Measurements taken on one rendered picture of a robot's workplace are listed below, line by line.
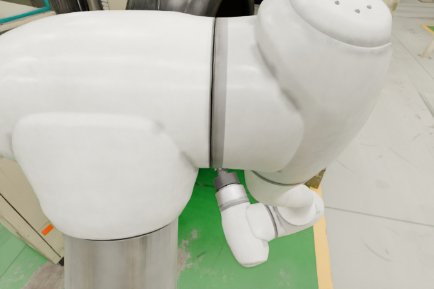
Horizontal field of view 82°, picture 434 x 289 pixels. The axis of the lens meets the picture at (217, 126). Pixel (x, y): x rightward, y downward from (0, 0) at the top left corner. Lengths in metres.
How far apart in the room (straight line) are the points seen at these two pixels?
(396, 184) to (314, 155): 2.15
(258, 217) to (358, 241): 1.28
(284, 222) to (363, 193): 1.50
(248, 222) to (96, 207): 0.55
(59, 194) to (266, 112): 0.15
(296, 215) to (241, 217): 0.14
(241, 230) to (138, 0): 0.72
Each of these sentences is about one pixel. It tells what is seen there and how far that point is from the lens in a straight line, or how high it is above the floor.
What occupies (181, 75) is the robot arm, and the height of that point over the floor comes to 1.47.
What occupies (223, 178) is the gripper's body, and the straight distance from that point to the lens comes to 0.73.
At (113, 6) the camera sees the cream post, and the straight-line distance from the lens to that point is 1.17.
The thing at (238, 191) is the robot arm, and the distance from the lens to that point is 0.72.
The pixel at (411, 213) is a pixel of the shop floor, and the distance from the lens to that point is 2.24.
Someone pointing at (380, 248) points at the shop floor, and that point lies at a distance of 1.96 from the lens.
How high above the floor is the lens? 1.55
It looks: 40 degrees down
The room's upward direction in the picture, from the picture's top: straight up
